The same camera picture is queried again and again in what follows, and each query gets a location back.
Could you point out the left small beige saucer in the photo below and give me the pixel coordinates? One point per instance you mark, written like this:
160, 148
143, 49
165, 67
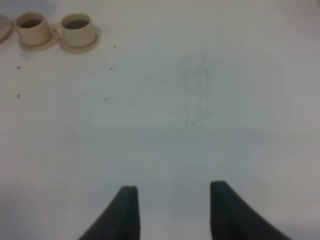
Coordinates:
40, 47

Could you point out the beige teacup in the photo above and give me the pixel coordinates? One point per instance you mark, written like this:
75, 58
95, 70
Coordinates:
76, 30
32, 28

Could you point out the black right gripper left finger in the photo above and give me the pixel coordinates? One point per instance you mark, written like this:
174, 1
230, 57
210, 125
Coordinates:
120, 220

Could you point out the right beige teacup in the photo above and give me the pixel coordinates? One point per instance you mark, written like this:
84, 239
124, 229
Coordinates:
76, 30

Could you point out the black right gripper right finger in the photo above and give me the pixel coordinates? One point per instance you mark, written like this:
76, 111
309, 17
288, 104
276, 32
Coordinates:
231, 218

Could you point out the left beige teacup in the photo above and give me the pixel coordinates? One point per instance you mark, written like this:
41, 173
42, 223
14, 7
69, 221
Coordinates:
32, 28

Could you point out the large beige teapot saucer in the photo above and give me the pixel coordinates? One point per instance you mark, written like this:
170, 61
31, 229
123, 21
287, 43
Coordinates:
5, 28

